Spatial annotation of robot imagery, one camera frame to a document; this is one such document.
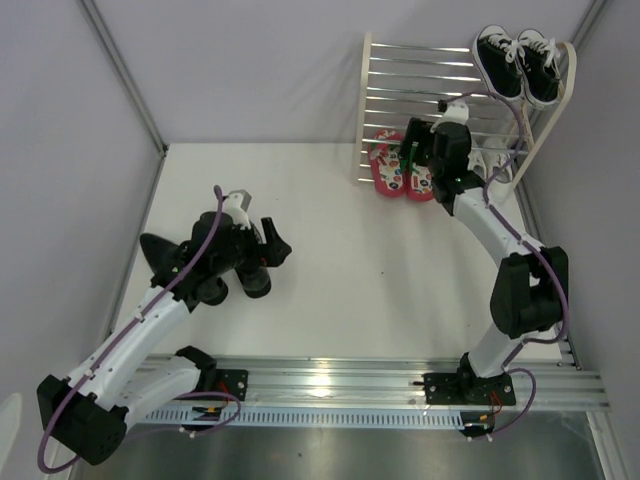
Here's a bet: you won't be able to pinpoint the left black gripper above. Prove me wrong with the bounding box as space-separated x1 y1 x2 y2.
212 218 291 276

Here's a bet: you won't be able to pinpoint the red green flip-flop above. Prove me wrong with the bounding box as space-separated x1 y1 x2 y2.
368 129 406 198
404 160 434 203

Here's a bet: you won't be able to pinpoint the white sneaker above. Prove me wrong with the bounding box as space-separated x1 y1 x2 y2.
468 149 487 179
481 136 513 204

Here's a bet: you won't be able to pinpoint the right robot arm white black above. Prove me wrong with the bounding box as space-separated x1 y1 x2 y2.
399 118 569 406

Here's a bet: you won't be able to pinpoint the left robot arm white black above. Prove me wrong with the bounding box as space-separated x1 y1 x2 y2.
37 211 292 465

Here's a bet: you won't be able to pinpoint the cream shoe rack chrome bars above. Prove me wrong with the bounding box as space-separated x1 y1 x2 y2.
351 32 577 184

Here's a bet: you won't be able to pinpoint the left black canvas sneaker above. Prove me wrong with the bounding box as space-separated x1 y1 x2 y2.
471 25 523 101

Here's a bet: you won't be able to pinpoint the black canvas sneaker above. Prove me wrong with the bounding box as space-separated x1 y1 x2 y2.
471 25 523 101
517 29 560 109

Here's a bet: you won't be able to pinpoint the right black canvas sneaker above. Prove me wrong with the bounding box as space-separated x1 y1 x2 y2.
517 29 560 109

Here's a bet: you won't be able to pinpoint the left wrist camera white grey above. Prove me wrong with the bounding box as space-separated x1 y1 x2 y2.
223 189 252 229

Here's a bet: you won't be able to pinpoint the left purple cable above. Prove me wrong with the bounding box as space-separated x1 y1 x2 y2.
37 184 245 474

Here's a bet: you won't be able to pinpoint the aluminium mounting rail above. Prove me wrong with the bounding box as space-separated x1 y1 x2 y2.
218 356 611 412

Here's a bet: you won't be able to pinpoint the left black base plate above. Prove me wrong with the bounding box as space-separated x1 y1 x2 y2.
213 369 249 401

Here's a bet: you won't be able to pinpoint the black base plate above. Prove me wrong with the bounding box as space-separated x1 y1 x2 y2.
213 369 249 401
421 372 516 406

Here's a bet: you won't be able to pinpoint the slotted grey cable duct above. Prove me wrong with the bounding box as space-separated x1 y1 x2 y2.
141 405 491 432

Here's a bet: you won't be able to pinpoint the right aluminium frame post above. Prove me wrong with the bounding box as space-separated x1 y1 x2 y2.
569 0 613 55

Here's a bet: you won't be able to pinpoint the aluminium frame post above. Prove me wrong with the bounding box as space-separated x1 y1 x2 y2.
569 0 613 55
76 0 167 158

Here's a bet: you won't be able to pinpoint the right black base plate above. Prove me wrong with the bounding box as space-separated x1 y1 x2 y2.
421 372 516 406

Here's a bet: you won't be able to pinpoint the left aluminium frame post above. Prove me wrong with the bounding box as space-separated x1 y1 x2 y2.
76 0 167 158

